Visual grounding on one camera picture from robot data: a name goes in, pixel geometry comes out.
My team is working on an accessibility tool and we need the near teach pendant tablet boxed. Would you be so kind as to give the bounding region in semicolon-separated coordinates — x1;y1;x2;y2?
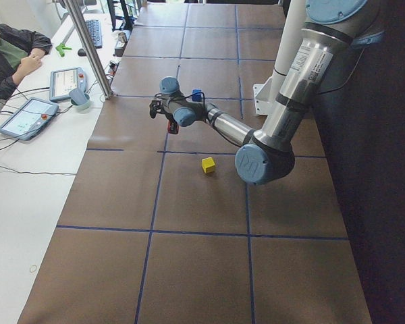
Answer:
0;98;59;141

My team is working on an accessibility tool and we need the white pillar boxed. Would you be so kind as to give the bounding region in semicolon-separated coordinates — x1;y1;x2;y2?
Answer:
274;0;306;76

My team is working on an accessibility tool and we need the black keyboard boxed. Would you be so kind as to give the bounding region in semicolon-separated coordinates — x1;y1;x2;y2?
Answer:
85;20;103;49

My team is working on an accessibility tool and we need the black box on desk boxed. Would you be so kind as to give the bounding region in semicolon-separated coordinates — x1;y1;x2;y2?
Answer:
113;30;131;57

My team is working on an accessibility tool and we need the aluminium frame post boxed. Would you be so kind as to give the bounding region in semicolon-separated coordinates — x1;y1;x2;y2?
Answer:
63;0;113;100

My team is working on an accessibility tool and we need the silver metal cup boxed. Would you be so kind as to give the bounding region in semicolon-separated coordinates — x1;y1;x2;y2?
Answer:
117;32;128;43

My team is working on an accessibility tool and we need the far teach pendant tablet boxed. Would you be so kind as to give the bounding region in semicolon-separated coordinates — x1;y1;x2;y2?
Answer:
49;67;87;103

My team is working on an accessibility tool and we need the yellow cube block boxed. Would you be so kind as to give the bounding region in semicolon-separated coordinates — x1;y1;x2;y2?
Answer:
201;157;216;174

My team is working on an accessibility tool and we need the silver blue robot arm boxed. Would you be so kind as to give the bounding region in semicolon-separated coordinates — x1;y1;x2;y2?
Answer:
149;1;386;185

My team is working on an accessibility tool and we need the orange black connector block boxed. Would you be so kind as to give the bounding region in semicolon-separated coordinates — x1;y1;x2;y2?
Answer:
108;61;119;76

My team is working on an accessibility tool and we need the blue cube block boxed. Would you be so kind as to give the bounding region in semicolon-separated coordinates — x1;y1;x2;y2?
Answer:
191;88;203;102

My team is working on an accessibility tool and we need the green plastic tool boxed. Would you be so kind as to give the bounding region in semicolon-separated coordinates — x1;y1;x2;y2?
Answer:
55;43;72;57

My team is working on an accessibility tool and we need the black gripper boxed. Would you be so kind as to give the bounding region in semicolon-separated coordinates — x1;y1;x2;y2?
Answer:
149;99;180;134

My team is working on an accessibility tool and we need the seated person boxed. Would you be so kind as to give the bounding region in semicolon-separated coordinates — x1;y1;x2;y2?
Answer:
0;23;52;100

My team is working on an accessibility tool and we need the teach pendant tablet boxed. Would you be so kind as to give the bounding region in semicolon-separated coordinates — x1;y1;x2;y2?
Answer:
0;98;59;141
49;67;87;103

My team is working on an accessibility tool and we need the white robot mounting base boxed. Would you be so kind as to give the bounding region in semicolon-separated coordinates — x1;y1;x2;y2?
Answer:
252;77;279;115

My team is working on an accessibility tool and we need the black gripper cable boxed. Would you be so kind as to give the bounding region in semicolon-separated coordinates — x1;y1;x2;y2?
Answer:
153;90;207;109

